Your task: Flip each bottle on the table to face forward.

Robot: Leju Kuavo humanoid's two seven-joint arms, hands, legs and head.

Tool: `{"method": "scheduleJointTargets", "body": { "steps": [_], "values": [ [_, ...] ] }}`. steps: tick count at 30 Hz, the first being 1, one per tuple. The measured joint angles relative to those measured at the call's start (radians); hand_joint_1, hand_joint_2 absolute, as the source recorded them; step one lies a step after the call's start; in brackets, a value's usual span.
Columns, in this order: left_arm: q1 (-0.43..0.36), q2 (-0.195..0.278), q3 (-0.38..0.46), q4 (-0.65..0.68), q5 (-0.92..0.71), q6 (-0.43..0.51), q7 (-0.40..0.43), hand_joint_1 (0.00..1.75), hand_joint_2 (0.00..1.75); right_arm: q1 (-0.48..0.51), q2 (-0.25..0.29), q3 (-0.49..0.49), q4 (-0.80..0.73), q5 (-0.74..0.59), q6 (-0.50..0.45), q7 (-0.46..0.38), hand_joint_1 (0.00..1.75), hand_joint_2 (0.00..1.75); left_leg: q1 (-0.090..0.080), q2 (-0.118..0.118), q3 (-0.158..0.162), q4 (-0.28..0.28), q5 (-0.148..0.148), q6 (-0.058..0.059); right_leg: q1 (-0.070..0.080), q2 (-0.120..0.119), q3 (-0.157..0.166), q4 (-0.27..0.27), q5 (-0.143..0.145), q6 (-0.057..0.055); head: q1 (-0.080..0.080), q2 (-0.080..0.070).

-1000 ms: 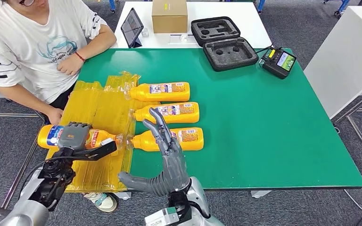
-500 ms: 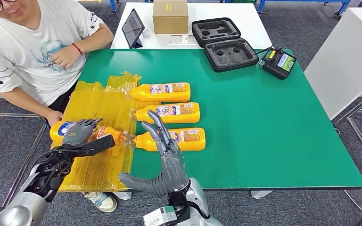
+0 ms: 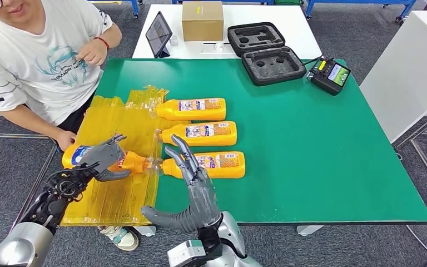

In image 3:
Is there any person's left hand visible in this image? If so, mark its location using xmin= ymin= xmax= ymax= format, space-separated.
xmin=76 ymin=38 xmax=108 ymax=67

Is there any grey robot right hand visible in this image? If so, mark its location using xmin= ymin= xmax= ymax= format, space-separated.
xmin=141 ymin=134 xmax=224 ymax=234

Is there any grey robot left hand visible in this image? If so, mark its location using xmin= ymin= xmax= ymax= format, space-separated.
xmin=77 ymin=134 xmax=131 ymax=182

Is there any person's right hand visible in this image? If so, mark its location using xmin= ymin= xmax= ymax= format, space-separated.
xmin=55 ymin=130 xmax=77 ymax=152

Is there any orange detergent bottle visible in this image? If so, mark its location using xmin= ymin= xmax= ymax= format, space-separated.
xmin=158 ymin=121 xmax=238 ymax=147
xmin=161 ymin=151 xmax=246 ymax=180
xmin=154 ymin=97 xmax=227 ymax=122
xmin=61 ymin=144 xmax=163 ymax=175

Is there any yellow taped cardboard sheet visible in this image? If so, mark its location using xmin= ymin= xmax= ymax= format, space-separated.
xmin=60 ymin=85 xmax=192 ymax=228

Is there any white table foot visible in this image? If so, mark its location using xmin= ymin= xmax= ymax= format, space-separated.
xmin=297 ymin=225 xmax=319 ymax=236
xmin=134 ymin=225 xmax=156 ymax=238

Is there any person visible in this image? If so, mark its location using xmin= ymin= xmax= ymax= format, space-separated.
xmin=0 ymin=0 xmax=124 ymax=152

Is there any black tablet on stand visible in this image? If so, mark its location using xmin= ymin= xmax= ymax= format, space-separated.
xmin=145 ymin=11 xmax=173 ymax=59

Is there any white and teal shoe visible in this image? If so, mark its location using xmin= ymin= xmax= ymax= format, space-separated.
xmin=98 ymin=225 xmax=140 ymax=253

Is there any brown cardboard box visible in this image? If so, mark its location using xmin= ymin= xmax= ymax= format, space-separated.
xmin=181 ymin=2 xmax=225 ymax=42

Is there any white flat card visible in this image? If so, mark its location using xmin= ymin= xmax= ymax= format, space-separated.
xmin=200 ymin=42 xmax=236 ymax=55

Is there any black foam-lined open case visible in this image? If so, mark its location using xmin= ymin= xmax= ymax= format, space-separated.
xmin=227 ymin=22 xmax=307 ymax=87

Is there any black remote controller with screen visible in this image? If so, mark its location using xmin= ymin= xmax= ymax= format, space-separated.
xmin=310 ymin=56 xmax=352 ymax=97

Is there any white table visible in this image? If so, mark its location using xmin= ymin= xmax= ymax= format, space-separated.
xmin=132 ymin=3 xmax=323 ymax=61

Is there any white cabinet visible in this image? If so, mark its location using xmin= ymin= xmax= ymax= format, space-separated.
xmin=359 ymin=10 xmax=427 ymax=144

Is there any red bracelet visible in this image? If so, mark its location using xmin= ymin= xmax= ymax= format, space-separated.
xmin=93 ymin=36 xmax=110 ymax=51

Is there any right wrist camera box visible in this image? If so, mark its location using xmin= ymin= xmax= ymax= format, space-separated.
xmin=167 ymin=226 xmax=224 ymax=267

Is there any blue metal cart frame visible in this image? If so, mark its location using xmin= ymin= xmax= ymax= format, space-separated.
xmin=304 ymin=0 xmax=418 ymax=23
xmin=88 ymin=0 xmax=141 ymax=18

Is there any black controller cable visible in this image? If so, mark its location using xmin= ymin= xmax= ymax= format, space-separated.
xmin=301 ymin=55 xmax=325 ymax=67

